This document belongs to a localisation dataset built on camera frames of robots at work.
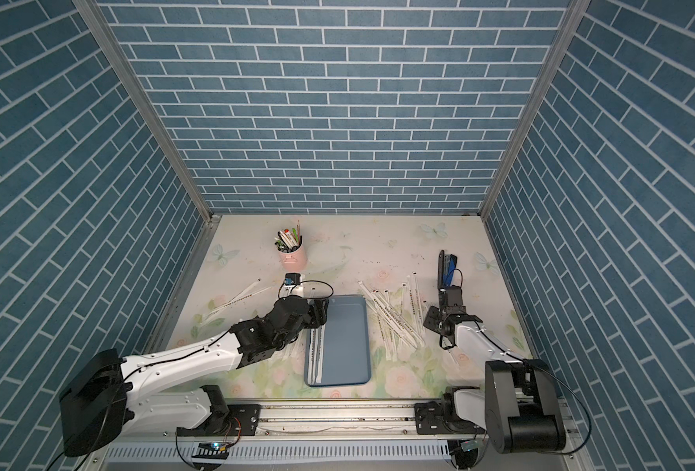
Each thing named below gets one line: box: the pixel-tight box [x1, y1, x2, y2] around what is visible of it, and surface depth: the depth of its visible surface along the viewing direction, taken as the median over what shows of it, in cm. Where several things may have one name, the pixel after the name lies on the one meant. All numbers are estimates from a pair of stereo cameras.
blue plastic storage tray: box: [304, 294, 372, 388], surface depth 86 cm
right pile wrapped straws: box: [357, 271, 428, 363], surface depth 95 cm
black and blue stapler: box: [437, 249, 459, 291], surface depth 104 cm
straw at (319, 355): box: [314, 326, 325, 383], surface depth 85 cm
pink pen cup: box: [277, 240, 309, 273], surface depth 99 cm
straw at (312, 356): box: [308, 327, 317, 384], surface depth 84 cm
